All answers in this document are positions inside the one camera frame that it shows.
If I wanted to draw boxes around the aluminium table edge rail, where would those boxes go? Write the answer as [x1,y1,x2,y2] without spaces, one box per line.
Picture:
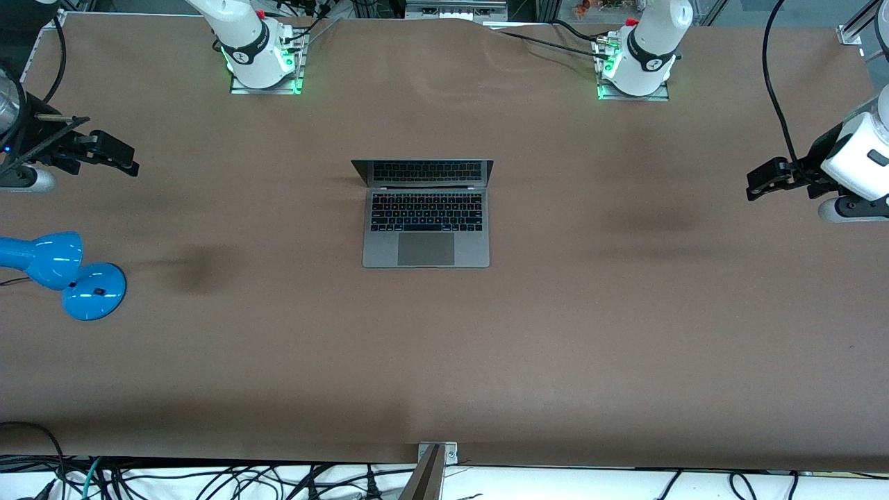
[19,8,70,84]

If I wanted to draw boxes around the long black table cable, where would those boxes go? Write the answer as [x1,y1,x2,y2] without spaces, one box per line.
[495,29,615,62]

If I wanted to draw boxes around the grey power strip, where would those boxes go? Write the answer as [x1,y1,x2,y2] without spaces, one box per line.
[405,0,509,22]

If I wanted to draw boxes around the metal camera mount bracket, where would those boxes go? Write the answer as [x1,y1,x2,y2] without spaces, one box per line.
[399,441,459,500]

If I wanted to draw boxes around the black looped floor cable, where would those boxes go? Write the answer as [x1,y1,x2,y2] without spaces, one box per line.
[0,421,67,500]

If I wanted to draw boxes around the short black table cable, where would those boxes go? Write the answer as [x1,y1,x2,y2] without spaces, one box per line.
[552,19,601,42]

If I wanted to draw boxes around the grey laptop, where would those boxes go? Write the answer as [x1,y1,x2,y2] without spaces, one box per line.
[351,159,495,269]

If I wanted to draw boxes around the black base cable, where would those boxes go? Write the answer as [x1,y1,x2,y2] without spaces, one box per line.
[292,17,341,42]

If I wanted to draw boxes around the blue desk lamp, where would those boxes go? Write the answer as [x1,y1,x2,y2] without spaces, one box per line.
[0,231,128,322]

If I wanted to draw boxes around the teal cable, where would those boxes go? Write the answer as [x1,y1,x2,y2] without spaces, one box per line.
[82,457,103,500]

